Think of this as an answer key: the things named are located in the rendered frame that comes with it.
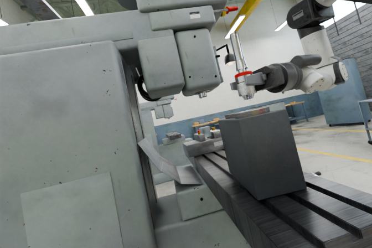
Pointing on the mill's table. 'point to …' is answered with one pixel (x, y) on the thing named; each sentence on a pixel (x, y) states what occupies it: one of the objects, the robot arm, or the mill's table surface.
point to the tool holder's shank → (241, 66)
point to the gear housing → (182, 19)
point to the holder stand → (262, 151)
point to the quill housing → (197, 61)
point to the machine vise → (202, 145)
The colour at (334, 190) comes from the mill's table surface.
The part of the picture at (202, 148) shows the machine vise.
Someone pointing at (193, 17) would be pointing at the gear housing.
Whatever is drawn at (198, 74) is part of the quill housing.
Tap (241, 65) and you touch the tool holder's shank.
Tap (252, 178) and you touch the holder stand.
